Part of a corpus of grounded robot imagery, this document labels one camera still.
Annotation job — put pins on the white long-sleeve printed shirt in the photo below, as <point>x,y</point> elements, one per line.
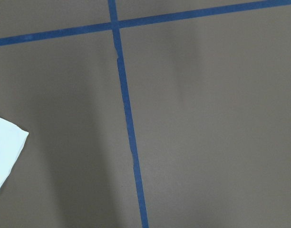
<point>12,141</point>

